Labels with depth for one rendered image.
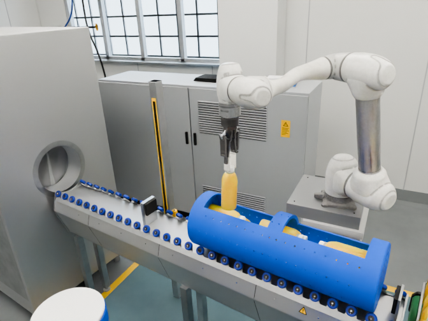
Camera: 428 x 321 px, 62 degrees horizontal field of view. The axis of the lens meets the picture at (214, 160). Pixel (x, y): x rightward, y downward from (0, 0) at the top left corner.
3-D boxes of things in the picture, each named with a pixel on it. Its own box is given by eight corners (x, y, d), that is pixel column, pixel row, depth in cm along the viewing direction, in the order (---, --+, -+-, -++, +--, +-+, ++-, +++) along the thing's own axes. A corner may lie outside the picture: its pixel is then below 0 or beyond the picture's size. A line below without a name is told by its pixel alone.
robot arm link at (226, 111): (214, 102, 143) (214, 117, 145) (233, 106, 138) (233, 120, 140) (226, 99, 150) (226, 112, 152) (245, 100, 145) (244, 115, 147)
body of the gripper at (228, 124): (227, 112, 151) (227, 133, 155) (216, 116, 145) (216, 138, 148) (242, 114, 147) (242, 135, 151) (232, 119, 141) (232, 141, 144)
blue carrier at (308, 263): (220, 223, 205) (215, 181, 192) (385, 279, 159) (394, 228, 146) (190, 254, 184) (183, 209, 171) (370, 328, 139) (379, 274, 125)
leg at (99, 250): (107, 286, 298) (93, 222, 273) (112, 288, 295) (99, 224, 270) (102, 290, 294) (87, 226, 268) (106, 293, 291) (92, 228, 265)
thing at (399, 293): (393, 306, 150) (398, 282, 145) (399, 307, 149) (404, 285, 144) (388, 322, 142) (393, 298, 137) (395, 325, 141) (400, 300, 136)
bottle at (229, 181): (233, 212, 159) (235, 174, 151) (218, 209, 161) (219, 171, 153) (238, 204, 165) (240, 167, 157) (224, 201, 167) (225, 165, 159)
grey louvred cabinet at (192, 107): (144, 183, 466) (129, 71, 408) (311, 219, 374) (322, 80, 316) (116, 203, 423) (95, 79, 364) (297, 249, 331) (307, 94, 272)
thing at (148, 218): (155, 217, 220) (151, 195, 214) (159, 219, 218) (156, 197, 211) (143, 225, 212) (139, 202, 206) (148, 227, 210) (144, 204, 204)
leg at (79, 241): (93, 297, 287) (78, 231, 262) (98, 299, 284) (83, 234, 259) (88, 301, 283) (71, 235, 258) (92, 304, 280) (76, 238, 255)
